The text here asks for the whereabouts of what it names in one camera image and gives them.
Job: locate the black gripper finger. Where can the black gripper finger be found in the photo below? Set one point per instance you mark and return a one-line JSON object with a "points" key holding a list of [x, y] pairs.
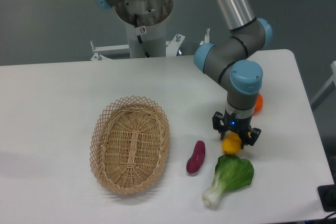
{"points": [[218, 124], [249, 136]]}

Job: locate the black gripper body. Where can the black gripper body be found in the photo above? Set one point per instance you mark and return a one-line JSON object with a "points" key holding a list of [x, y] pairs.
{"points": [[233, 124]]}

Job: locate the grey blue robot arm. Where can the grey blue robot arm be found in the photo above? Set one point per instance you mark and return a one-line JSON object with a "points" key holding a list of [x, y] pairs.
{"points": [[228, 64]]}

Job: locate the orange tangerine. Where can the orange tangerine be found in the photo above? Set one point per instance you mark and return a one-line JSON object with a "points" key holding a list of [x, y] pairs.
{"points": [[259, 104]]}

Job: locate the green bok choy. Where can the green bok choy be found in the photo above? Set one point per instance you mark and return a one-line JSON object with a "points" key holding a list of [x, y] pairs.
{"points": [[232, 173]]}

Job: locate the purple sweet potato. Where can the purple sweet potato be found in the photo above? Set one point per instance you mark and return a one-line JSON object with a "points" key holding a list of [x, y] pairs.
{"points": [[197, 158]]}

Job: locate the woven wicker basket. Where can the woven wicker basket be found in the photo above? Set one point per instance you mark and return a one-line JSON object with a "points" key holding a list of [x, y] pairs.
{"points": [[130, 145]]}

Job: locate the black device at table edge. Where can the black device at table edge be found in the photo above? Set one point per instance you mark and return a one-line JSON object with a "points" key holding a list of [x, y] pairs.
{"points": [[327, 197]]}

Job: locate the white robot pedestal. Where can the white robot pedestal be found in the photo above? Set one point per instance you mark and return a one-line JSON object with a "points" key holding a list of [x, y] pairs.
{"points": [[143, 42]]}

